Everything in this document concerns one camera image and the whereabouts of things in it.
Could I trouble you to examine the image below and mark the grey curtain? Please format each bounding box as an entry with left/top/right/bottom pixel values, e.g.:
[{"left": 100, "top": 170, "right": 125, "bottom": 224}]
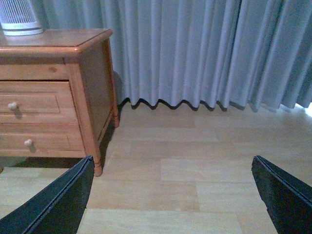
[{"left": 34, "top": 0, "right": 312, "bottom": 110}]

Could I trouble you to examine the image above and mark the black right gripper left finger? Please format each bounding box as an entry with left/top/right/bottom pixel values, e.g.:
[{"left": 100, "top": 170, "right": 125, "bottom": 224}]
[{"left": 0, "top": 156, "right": 94, "bottom": 234}]

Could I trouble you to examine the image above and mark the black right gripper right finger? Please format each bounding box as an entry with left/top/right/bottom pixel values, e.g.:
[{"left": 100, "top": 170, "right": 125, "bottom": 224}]
[{"left": 252, "top": 156, "right": 312, "bottom": 234}]

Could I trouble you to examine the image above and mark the white tower fan heater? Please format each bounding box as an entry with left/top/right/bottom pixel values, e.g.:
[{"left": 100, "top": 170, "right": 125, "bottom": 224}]
[{"left": 0, "top": 0, "right": 43, "bottom": 36}]

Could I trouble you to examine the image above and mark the wooden nightstand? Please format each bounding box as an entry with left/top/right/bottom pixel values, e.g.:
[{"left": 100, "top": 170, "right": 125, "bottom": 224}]
[{"left": 0, "top": 29, "right": 119, "bottom": 176}]

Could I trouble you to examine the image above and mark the wooden drawer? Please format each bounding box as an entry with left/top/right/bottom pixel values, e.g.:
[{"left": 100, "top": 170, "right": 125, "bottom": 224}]
[
  {"left": 0, "top": 81, "right": 78, "bottom": 124},
  {"left": 0, "top": 123, "right": 84, "bottom": 153}
]

